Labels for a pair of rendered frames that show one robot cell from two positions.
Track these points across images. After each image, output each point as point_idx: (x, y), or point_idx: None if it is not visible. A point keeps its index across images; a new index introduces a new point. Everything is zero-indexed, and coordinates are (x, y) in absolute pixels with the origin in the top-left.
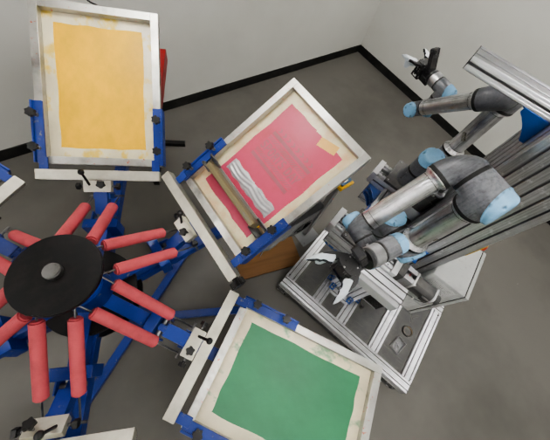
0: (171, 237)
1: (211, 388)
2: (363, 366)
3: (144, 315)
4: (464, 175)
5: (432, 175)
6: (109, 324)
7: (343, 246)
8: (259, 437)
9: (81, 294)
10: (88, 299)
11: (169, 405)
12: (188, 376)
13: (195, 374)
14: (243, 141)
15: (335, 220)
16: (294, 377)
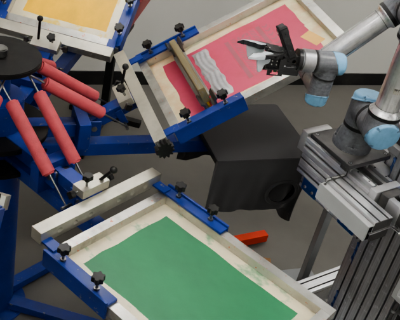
0: (102, 106)
1: (91, 246)
2: (306, 300)
3: None
4: (399, 0)
5: (378, 8)
6: (20, 119)
7: (318, 169)
8: (132, 306)
9: (16, 71)
10: (4, 106)
11: (44, 220)
12: (73, 209)
13: (82, 211)
14: (218, 35)
15: (312, 129)
16: (201, 278)
